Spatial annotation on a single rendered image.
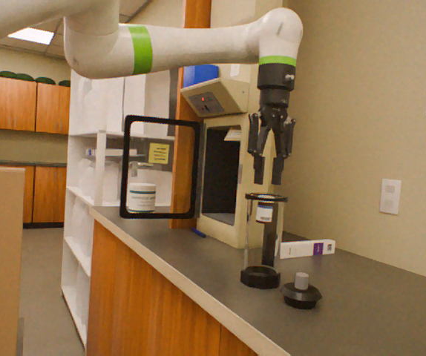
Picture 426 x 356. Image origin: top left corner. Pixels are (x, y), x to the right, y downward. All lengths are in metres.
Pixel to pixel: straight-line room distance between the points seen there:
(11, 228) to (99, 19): 0.49
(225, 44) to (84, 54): 0.35
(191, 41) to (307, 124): 0.86
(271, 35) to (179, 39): 0.22
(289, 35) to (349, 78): 0.66
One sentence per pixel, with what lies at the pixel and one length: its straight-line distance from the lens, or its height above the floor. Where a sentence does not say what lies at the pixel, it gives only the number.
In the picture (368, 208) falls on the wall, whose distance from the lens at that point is 1.46.
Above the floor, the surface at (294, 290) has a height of 0.98.
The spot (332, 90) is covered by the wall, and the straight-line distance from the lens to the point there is 1.63.
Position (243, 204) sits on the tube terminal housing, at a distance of 1.31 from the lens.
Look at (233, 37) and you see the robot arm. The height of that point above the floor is 1.56.
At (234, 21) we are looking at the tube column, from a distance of 1.48.
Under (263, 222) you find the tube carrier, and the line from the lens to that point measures 0.92.
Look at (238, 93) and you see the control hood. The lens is 1.28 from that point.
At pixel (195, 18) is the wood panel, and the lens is 1.69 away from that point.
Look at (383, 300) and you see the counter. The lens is 1.03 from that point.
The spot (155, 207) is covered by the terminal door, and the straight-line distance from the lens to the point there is 1.51.
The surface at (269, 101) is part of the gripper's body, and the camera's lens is 0.94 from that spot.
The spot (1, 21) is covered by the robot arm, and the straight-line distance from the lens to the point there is 0.69.
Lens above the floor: 1.25
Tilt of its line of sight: 3 degrees down
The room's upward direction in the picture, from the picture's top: 4 degrees clockwise
